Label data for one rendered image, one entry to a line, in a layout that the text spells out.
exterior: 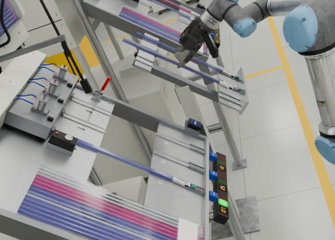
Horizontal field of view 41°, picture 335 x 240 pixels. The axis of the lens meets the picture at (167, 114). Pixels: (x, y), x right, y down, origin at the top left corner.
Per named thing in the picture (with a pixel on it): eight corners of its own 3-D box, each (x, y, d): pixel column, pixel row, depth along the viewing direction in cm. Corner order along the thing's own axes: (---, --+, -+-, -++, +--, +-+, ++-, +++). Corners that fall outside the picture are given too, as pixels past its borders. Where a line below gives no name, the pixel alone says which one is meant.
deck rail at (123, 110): (201, 148, 178) (208, 136, 175) (201, 151, 177) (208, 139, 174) (29, 77, 168) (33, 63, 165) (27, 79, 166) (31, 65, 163)
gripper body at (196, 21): (178, 37, 179) (196, 13, 173) (196, 49, 181) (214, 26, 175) (177, 44, 172) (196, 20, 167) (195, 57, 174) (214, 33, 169)
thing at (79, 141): (194, 187, 149) (196, 184, 148) (194, 190, 147) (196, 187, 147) (48, 129, 141) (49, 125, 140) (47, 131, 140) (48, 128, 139)
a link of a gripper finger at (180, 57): (168, 61, 180) (181, 43, 176) (180, 69, 181) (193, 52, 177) (167, 64, 177) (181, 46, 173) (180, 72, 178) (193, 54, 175)
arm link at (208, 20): (221, 17, 173) (222, 24, 166) (214, 26, 176) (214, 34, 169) (206, 6, 172) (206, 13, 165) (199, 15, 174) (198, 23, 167)
